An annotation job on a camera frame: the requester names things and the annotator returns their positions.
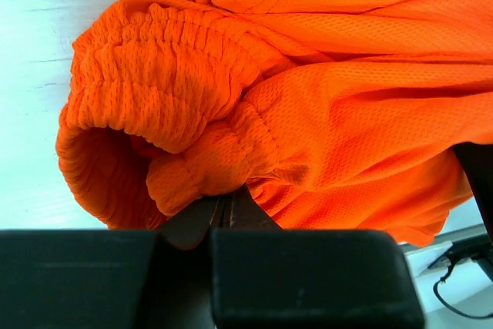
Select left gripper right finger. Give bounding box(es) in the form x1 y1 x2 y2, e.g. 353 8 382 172
225 186 280 230

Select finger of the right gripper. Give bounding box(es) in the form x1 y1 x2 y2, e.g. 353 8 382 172
452 142 493 229

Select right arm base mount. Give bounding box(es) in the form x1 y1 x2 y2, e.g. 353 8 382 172
427 235 492 280

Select orange shorts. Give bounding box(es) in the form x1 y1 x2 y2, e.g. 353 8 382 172
56 0 492 247

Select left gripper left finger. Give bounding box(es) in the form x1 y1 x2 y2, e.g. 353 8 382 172
159 196 224 250

